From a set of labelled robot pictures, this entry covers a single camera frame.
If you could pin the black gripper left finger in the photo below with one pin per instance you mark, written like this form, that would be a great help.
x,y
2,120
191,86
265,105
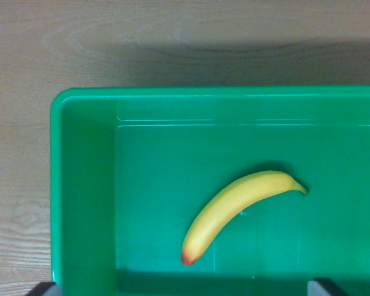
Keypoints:
x,y
46,289

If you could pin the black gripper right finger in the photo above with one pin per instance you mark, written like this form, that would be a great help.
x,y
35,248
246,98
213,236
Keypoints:
x,y
325,288

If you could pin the yellow banana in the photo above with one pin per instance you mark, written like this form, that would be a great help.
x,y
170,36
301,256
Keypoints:
x,y
234,206

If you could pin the green plastic bin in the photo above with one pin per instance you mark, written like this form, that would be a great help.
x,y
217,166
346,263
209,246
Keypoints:
x,y
160,191

